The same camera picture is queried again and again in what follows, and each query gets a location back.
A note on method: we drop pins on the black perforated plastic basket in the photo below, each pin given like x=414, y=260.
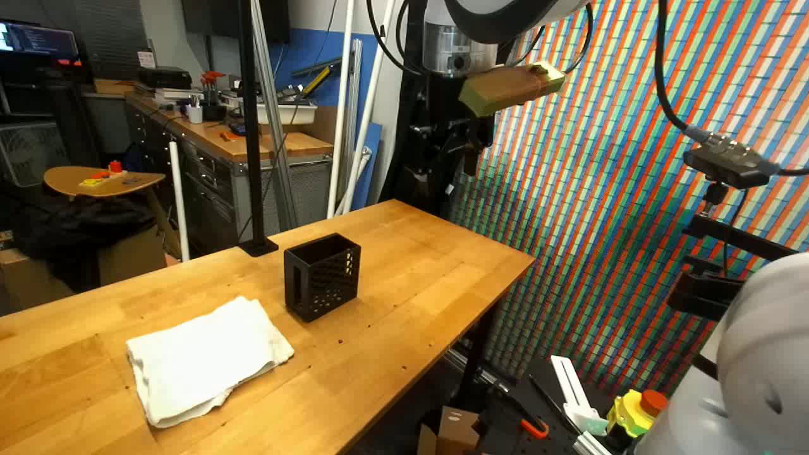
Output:
x=319, y=275

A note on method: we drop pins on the white towel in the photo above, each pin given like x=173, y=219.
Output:
x=189, y=370

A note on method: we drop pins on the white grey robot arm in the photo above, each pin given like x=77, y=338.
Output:
x=756, y=400

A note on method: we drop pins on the wooden top workbench cabinet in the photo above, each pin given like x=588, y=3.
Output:
x=213, y=164

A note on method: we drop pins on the black vertical stand pole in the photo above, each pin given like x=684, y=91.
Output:
x=257, y=242

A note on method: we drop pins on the colourful striped backdrop panel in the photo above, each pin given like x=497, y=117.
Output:
x=593, y=185

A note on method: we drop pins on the cardboard box under table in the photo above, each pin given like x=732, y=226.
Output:
x=449, y=429

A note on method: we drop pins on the white leaning pole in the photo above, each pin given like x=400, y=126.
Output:
x=181, y=213

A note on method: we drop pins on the white aluminium profile piece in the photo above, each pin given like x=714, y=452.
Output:
x=577, y=408

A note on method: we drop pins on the yellow red emergency stop button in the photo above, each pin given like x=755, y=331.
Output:
x=635, y=409

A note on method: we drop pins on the round wooden stool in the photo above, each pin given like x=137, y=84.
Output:
x=98, y=182

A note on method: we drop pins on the computer monitor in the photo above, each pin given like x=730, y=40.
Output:
x=37, y=40

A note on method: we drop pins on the yellow wrist camera box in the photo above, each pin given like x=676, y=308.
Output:
x=510, y=87

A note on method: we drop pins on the orange handled tool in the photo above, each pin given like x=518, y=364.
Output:
x=531, y=425

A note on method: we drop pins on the black camera on mount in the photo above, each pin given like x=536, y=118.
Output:
x=730, y=163

